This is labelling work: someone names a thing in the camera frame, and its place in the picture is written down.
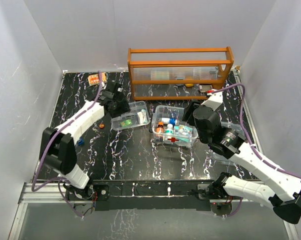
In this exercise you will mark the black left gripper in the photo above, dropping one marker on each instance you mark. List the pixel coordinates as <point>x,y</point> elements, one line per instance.
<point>124,107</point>

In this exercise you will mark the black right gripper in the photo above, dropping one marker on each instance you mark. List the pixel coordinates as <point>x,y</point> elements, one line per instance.
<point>188,111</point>

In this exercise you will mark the green wind oil box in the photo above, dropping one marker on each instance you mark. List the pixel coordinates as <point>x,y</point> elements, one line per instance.
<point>126,123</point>

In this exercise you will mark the teal header plastic packet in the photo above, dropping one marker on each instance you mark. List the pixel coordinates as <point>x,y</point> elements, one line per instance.
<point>178,133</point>

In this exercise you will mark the white medicine bottle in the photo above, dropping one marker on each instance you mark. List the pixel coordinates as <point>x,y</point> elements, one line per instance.
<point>169,130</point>

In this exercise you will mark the amber bottle orange cap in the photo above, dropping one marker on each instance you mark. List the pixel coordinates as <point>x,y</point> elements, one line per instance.
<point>159,131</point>

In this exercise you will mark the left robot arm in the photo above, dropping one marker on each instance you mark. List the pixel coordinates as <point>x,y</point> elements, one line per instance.
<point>58,144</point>

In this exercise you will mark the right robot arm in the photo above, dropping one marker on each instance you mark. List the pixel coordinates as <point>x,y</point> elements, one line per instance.
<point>279,190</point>

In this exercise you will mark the clear medicine kit box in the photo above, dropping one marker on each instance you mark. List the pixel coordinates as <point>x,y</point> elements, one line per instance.
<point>172,112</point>

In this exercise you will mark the clear kit box lid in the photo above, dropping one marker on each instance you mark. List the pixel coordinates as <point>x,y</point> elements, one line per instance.
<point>232,136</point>

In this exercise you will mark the clear compartment organizer tray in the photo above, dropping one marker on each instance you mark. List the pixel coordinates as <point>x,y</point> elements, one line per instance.
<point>138,114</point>

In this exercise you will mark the open cardboard box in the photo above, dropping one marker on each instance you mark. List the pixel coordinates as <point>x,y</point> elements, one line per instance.
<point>203,88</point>

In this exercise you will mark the orange wooden shelf rack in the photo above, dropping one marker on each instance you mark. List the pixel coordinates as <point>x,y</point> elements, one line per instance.
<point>161,74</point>

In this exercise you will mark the orange snack packet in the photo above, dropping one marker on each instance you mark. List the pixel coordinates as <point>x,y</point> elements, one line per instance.
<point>94,79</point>

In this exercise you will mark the blue stapler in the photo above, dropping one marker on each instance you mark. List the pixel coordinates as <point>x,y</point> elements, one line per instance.
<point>80,142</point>

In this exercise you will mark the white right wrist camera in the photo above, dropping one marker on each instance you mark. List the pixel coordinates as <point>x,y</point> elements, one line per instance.
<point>214,100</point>

